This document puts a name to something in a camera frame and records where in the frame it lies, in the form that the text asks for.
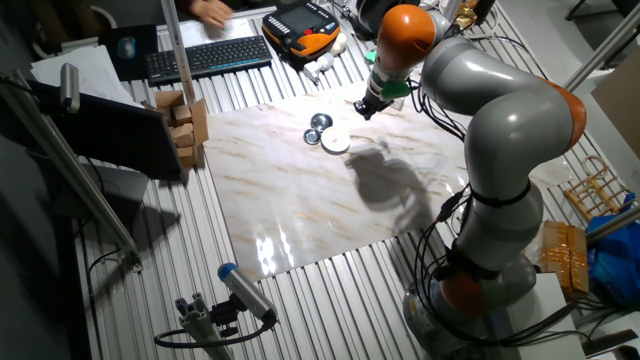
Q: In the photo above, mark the computer mouse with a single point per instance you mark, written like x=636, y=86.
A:
x=126, y=47

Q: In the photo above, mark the silver camera with blue cap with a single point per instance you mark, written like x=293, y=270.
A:
x=247, y=292

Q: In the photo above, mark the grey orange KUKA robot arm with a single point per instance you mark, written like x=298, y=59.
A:
x=510, y=125

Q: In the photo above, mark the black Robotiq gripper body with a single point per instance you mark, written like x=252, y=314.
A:
x=379, y=102

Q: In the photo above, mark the small steel bowl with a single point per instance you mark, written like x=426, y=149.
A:
x=312, y=136

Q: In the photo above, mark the black computer keyboard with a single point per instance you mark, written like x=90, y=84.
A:
x=210, y=57

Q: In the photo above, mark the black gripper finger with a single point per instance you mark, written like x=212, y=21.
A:
x=372, y=115
x=362, y=109

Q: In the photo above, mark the large steel bowl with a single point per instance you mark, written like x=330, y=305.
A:
x=321, y=123

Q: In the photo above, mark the person's hand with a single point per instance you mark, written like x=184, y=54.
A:
x=212, y=12

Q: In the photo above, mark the grey monitor base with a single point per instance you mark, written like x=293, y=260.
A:
x=115, y=190

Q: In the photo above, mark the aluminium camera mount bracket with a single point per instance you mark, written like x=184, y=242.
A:
x=200, y=320

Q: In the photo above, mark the black mouse pad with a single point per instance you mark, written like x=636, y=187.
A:
x=110, y=65

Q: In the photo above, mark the white floral ceramic plate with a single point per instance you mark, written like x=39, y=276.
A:
x=335, y=140

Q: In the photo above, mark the brown wrapped package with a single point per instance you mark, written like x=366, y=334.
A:
x=565, y=255

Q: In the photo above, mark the marble pattern table mat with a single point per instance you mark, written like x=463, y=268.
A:
x=300, y=200

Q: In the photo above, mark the white pedestal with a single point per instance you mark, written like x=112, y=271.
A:
x=540, y=320

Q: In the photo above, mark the wooden rack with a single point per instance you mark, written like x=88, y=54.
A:
x=597, y=192

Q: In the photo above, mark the white paper stack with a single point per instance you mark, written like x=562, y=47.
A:
x=80, y=70

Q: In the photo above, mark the gold box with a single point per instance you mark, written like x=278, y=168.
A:
x=465, y=17

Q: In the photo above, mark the orange black teach pendant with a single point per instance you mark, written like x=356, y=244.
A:
x=300, y=30

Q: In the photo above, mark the black filament spool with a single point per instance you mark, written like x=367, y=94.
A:
x=367, y=15

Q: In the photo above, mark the printed paper sheet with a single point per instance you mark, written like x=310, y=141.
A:
x=240, y=32

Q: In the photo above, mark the silver depth camera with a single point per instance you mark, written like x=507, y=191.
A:
x=70, y=87

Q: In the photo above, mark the small cardboard box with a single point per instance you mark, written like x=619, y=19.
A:
x=182, y=114
x=188, y=156
x=169, y=98
x=183, y=135

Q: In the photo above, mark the blue bag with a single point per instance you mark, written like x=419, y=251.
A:
x=615, y=265

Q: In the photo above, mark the flat cardboard piece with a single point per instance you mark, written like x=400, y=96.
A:
x=200, y=120

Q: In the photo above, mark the dark red sleeved forearm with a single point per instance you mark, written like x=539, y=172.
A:
x=184, y=2

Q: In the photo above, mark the black monitor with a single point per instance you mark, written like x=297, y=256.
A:
x=115, y=135

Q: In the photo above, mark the brown cardboard sheet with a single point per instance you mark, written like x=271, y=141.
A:
x=620, y=100

